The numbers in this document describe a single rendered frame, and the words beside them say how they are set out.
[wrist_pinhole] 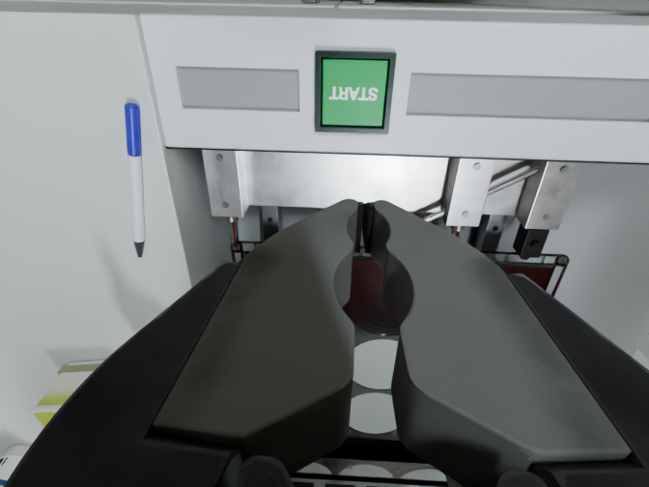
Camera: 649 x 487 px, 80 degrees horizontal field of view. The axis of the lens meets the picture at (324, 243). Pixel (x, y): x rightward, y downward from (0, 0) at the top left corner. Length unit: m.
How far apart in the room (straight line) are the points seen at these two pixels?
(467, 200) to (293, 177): 0.18
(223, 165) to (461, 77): 0.22
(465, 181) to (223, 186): 0.24
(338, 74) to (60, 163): 0.24
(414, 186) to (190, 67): 0.24
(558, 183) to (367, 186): 0.18
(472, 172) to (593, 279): 0.30
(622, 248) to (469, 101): 0.37
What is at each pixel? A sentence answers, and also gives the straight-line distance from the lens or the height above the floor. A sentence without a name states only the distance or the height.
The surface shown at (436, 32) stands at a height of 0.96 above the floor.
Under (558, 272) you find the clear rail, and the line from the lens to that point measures 0.50.
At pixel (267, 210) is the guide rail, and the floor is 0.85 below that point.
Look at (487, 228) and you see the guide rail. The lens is 0.50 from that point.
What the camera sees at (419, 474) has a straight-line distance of 0.72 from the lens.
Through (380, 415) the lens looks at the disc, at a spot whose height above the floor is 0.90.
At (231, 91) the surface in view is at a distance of 0.32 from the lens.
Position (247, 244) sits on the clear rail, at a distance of 0.44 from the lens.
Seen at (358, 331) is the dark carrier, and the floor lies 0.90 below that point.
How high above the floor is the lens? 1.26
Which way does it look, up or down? 58 degrees down
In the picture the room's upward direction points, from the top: 175 degrees counter-clockwise
